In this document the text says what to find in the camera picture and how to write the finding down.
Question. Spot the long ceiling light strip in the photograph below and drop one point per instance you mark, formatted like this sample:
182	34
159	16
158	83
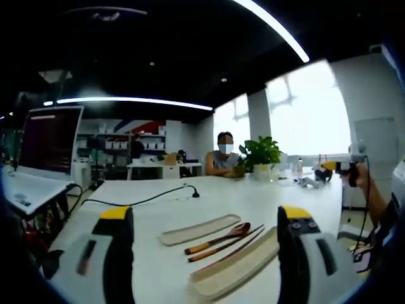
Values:
275	30
133	101

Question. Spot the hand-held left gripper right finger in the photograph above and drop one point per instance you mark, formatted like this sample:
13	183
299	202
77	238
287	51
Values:
313	269

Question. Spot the green potted plant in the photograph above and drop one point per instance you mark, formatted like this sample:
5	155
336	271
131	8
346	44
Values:
261	152

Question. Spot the black and yellow device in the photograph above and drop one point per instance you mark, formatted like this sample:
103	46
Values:
323	174

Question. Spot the clear bottle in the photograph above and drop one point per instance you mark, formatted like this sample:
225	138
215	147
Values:
300	166

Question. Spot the person's right hand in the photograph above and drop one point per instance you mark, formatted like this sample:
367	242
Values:
363	177

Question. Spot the wooden spoon utensil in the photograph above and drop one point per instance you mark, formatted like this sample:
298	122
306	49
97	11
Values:
235	230

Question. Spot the computer monitor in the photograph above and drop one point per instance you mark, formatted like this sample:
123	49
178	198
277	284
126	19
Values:
47	142

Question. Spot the wooden chopstick utensil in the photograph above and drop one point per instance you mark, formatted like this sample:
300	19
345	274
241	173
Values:
221	250
250	231

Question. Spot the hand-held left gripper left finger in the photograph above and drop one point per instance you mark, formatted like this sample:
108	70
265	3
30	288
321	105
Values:
95	272

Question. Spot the white background table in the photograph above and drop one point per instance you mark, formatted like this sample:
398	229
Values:
164	169

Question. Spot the beige cutlery case lid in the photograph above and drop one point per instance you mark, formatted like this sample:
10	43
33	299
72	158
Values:
196	230

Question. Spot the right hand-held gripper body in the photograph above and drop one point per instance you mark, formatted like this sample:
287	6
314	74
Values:
357	150

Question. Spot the beige cutlery case base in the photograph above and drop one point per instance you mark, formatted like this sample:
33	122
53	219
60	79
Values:
234	272

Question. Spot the white storage shelf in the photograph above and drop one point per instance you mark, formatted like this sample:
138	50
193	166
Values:
120	144

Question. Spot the white side desk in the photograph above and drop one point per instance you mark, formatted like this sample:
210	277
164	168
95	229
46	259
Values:
31	193

